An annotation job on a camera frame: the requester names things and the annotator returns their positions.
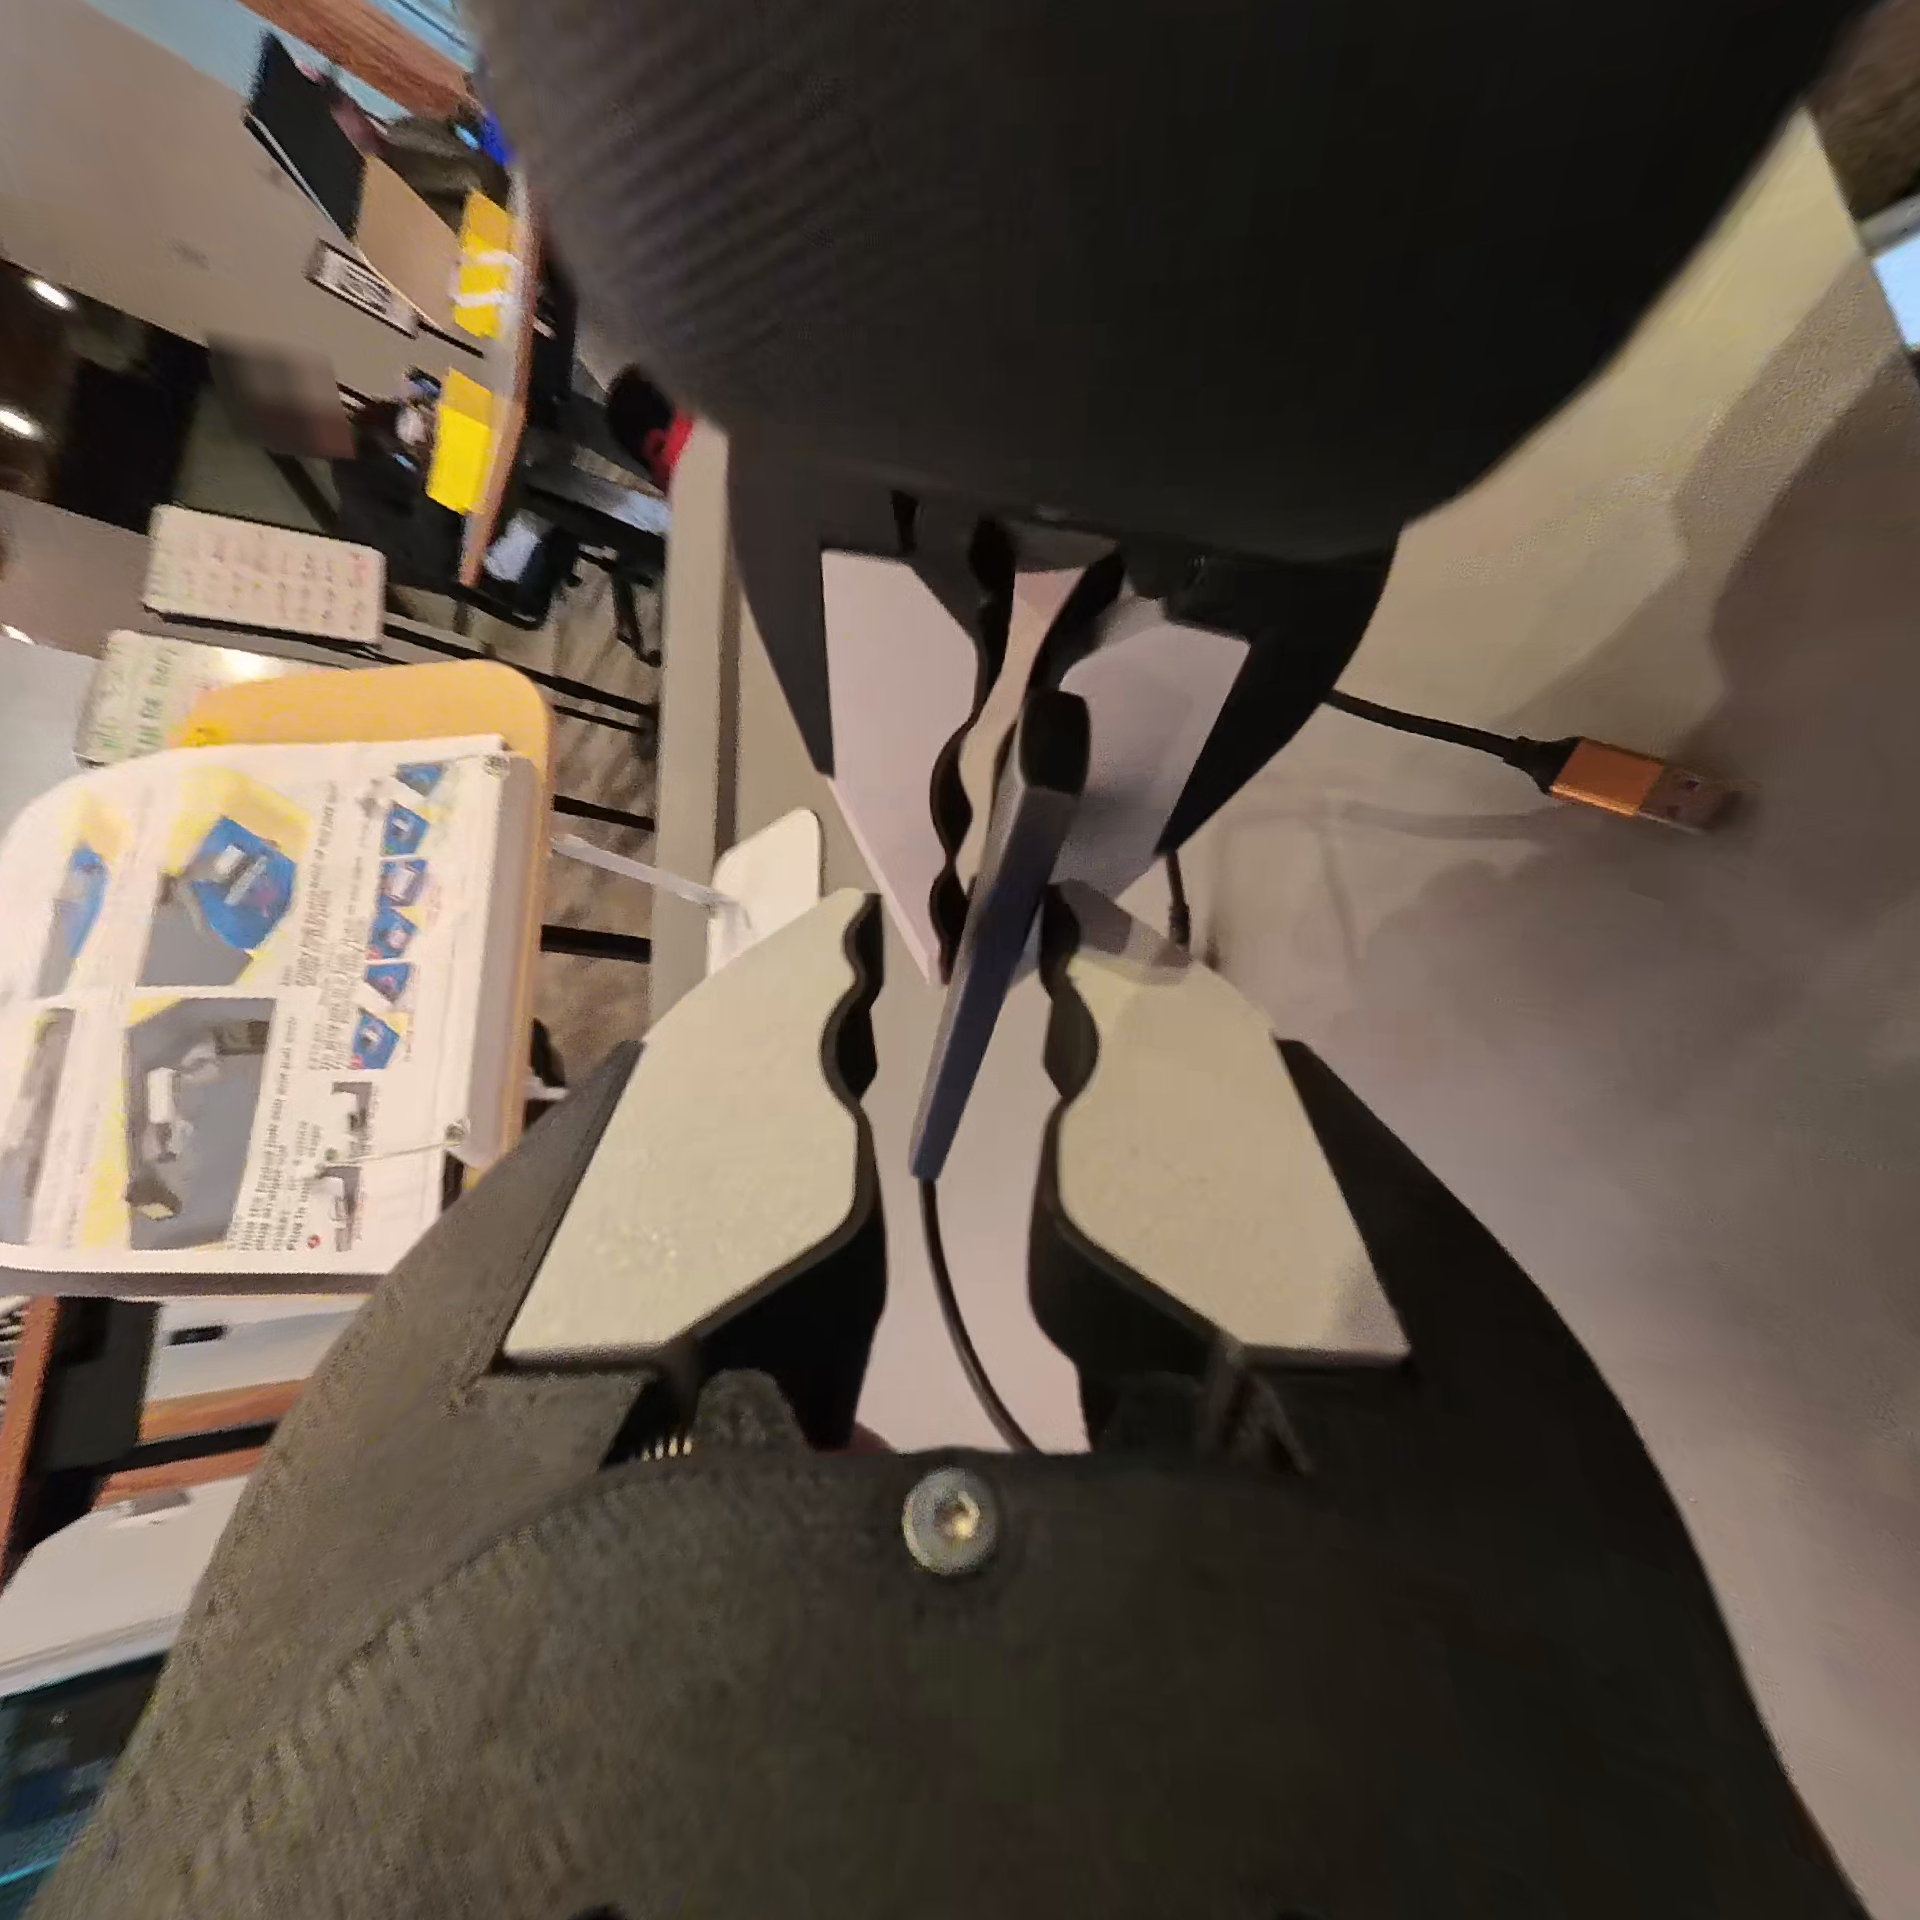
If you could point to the whiteboard with writing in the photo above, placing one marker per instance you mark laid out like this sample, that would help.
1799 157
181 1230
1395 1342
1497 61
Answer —
265 571
150 697

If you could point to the printed instruction sheet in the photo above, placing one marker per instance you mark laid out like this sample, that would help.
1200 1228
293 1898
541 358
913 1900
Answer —
241 990

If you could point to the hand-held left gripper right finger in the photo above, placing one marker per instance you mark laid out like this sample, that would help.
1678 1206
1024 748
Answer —
1216 1187

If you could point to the wooden workbench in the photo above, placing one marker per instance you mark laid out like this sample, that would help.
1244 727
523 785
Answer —
504 361

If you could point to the dark USB hub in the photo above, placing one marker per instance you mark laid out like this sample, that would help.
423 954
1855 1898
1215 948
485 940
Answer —
991 930

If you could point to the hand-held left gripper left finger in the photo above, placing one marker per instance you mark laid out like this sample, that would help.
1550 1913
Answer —
690 1187

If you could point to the white stand base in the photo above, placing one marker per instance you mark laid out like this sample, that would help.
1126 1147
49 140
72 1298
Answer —
766 870

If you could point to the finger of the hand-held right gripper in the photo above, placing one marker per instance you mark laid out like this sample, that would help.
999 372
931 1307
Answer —
1156 737
887 690

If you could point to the yellow plastic object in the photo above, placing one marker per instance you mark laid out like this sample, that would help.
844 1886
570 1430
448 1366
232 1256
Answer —
480 300

